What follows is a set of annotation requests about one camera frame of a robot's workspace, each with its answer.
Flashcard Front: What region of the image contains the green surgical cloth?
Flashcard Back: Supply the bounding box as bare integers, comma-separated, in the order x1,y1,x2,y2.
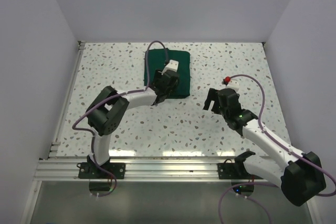
148,49,191,99

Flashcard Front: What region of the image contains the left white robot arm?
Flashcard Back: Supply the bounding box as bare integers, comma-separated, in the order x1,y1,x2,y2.
87,70,179,178

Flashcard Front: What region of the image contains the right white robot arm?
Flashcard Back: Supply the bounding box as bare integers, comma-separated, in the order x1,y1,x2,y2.
203,88,326,206

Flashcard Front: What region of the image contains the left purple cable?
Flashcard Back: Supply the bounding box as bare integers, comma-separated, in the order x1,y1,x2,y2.
72,40,170,198

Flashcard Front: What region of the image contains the purple cable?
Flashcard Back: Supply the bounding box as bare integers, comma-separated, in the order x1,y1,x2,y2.
218,74,336,224
72,40,170,198

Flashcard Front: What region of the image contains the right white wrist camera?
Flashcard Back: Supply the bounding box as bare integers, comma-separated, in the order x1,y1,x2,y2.
222,77,240,93

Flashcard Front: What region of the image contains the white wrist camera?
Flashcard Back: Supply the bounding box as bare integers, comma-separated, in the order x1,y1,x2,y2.
162,60,179,74
222,77,240,93

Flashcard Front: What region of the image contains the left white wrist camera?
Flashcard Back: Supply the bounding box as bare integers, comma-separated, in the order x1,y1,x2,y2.
162,60,179,74

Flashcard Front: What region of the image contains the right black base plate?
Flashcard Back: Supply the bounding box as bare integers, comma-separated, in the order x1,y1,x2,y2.
217,159,255,180

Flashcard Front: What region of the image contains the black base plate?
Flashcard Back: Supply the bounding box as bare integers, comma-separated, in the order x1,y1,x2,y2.
217,159,255,180
76,162,126,179

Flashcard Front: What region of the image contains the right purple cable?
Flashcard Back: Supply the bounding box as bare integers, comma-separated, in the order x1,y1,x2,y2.
218,74,336,224

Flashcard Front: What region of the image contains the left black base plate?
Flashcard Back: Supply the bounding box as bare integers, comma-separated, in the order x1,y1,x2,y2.
76,162,126,179

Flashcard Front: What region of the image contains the aluminium left side rail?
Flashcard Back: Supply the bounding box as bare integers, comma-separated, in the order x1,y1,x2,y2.
47,41,86,159

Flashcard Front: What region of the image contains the aluminium rail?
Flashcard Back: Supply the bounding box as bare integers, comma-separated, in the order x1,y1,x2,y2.
33,156,233,182
47,41,86,159

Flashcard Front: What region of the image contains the aluminium front rail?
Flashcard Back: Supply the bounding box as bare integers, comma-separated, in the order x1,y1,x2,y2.
33,156,233,182

